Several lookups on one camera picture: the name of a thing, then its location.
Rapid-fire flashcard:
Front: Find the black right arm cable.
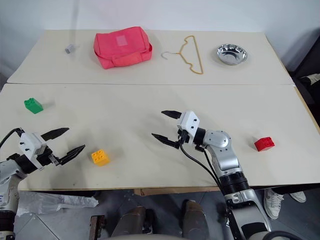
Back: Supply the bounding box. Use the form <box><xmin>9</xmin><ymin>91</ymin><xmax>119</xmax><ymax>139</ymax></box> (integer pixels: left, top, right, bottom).
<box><xmin>178</xmin><ymin>143</ymin><xmax>224</xmax><ymax>191</ymax></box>

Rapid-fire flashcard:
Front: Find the pink fabric pouch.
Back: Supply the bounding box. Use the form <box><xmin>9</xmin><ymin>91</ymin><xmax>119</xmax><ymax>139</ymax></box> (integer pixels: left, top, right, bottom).
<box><xmin>93</xmin><ymin>25</ymin><xmax>154</xmax><ymax>70</ymax></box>

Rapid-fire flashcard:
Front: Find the red toy brick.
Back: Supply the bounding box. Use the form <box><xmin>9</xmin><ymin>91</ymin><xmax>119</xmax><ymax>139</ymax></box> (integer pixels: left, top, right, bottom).
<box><xmin>254</xmin><ymin>136</ymin><xmax>276</xmax><ymax>152</ymax></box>

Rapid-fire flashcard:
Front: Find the gold wire clothes hanger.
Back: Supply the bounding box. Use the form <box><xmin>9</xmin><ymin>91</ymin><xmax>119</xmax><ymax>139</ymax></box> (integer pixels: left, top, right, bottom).
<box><xmin>161</xmin><ymin>35</ymin><xmax>205</xmax><ymax>75</ymax></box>

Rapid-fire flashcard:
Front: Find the stainless steel bowl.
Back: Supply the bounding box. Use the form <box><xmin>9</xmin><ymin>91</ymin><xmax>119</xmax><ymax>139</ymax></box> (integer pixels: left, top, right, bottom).
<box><xmin>216</xmin><ymin>43</ymin><xmax>249</xmax><ymax>66</ymax></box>

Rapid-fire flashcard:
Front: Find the green toy brick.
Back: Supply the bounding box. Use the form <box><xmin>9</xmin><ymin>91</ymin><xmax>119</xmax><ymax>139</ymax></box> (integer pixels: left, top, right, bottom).
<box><xmin>23</xmin><ymin>97</ymin><xmax>44</xmax><ymax>115</ymax></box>

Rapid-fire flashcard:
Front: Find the cardboard strip under table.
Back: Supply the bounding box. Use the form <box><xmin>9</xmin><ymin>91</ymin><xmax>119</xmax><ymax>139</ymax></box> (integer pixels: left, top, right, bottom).
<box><xmin>133</xmin><ymin>186</ymin><xmax>221</xmax><ymax>197</ymax></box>

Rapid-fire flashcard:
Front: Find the small brown box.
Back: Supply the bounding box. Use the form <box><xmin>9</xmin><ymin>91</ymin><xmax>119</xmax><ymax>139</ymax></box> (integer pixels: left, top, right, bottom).
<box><xmin>89</xmin><ymin>214</ymin><xmax>106</xmax><ymax>240</ymax></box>

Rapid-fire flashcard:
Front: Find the white sneaker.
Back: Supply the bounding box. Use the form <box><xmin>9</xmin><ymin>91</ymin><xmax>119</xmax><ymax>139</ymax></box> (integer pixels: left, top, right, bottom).
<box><xmin>263</xmin><ymin>188</ymin><xmax>285</xmax><ymax>221</ymax></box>
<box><xmin>289</xmin><ymin>191</ymin><xmax>307</xmax><ymax>204</ymax></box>

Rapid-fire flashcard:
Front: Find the yellow toy brick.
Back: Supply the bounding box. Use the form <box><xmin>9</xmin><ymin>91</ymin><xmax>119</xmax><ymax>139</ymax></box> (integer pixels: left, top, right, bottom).
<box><xmin>90</xmin><ymin>148</ymin><xmax>111</xmax><ymax>167</ymax></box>

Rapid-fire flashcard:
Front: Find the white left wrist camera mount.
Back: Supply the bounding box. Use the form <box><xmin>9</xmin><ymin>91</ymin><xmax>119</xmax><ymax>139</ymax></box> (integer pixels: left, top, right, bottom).
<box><xmin>19</xmin><ymin>131</ymin><xmax>48</xmax><ymax>169</ymax></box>

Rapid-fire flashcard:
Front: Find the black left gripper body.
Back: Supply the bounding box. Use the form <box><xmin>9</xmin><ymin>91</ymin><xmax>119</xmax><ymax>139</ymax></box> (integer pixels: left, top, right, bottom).
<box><xmin>36</xmin><ymin>145</ymin><xmax>63</xmax><ymax>169</ymax></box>

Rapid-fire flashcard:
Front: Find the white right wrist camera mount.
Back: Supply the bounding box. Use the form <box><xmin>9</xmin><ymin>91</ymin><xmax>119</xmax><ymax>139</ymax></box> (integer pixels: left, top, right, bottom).
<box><xmin>176</xmin><ymin>110</ymin><xmax>201</xmax><ymax>146</ymax></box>

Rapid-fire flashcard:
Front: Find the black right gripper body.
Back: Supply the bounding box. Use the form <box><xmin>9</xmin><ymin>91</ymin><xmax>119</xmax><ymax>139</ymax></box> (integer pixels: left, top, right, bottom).
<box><xmin>175</xmin><ymin>128</ymin><xmax>195</xmax><ymax>151</ymax></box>

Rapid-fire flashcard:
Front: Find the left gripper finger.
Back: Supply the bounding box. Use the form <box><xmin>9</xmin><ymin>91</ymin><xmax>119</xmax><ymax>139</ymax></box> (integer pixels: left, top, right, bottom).
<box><xmin>40</xmin><ymin>127</ymin><xmax>70</xmax><ymax>142</ymax></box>
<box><xmin>58</xmin><ymin>144</ymin><xmax>86</xmax><ymax>166</ymax></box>

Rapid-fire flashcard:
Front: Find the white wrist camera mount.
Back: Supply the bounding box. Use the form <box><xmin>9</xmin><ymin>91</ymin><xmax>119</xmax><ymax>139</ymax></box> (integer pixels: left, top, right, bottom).
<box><xmin>19</xmin><ymin>131</ymin><xmax>48</xmax><ymax>169</ymax></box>
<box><xmin>176</xmin><ymin>110</ymin><xmax>201</xmax><ymax>146</ymax></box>

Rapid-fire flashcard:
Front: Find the black chair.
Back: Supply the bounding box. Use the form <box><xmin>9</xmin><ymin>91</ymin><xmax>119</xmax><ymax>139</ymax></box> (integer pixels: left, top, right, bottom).
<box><xmin>279</xmin><ymin>26</ymin><xmax>320</xmax><ymax>107</ymax></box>

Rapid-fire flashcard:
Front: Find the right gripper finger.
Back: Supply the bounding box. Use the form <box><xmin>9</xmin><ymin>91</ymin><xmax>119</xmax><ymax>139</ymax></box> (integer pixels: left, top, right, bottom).
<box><xmin>161</xmin><ymin>109</ymin><xmax>182</xmax><ymax>120</ymax></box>
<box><xmin>151</xmin><ymin>132</ymin><xmax>181</xmax><ymax>150</ymax></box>

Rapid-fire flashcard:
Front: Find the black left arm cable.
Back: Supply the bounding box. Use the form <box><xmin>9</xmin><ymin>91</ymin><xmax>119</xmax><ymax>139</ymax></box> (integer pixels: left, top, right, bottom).
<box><xmin>0</xmin><ymin>127</ymin><xmax>25</xmax><ymax>149</ymax></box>

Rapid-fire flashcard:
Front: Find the clear plastic bag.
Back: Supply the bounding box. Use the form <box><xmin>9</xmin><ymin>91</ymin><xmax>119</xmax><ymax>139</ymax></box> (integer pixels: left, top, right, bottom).
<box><xmin>15</xmin><ymin>191</ymin><xmax>100</xmax><ymax>216</ymax></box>

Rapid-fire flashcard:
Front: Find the dark rounded brown shape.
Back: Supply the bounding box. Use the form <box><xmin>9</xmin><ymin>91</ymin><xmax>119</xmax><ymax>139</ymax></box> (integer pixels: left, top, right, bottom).
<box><xmin>111</xmin><ymin>205</ymin><xmax>154</xmax><ymax>238</ymax></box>
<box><xmin>180</xmin><ymin>199</ymin><xmax>210</xmax><ymax>238</ymax></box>

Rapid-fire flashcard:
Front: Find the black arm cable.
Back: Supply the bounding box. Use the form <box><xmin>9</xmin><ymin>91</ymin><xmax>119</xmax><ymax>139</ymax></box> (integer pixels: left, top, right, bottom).
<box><xmin>0</xmin><ymin>127</ymin><xmax>25</xmax><ymax>149</ymax></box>
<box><xmin>178</xmin><ymin>143</ymin><xmax>224</xmax><ymax>191</ymax></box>

